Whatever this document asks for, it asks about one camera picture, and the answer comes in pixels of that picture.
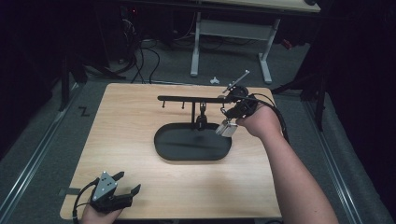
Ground black metal stand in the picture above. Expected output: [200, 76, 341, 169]
[270, 69, 330, 133]
[58, 54, 90, 113]

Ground person's left hand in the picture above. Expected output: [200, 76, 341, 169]
[79, 203, 124, 224]

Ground grey tape strip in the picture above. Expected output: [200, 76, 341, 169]
[58, 187, 82, 197]

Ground silver metal keychain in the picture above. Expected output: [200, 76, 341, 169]
[215, 105, 239, 139]

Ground small red object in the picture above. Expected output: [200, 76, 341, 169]
[280, 38, 294, 51]

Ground white-framed desk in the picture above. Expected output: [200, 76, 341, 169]
[189, 0, 322, 85]

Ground dark equipment with red light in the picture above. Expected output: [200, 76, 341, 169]
[119, 5, 142, 64]

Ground black key rack with tray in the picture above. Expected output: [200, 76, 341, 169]
[153, 93, 233, 162]

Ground person's right hand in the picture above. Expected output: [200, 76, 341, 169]
[234, 104, 283, 140]

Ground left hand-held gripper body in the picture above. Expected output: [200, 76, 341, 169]
[89, 170, 134, 215]

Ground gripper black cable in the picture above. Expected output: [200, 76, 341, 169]
[71, 181, 101, 224]
[249, 91, 290, 146]

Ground black floor cables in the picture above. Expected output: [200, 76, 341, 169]
[130, 38, 162, 85]

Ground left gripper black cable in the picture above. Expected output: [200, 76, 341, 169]
[71, 181, 101, 224]

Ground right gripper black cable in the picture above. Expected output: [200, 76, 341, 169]
[249, 91, 290, 146]

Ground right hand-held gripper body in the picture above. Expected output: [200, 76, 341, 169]
[221, 69, 260, 120]

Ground metal floor rail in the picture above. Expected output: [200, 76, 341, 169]
[303, 101, 366, 224]
[0, 83, 82, 220]

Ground black strap key fob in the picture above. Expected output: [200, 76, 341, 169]
[196, 102, 208, 131]

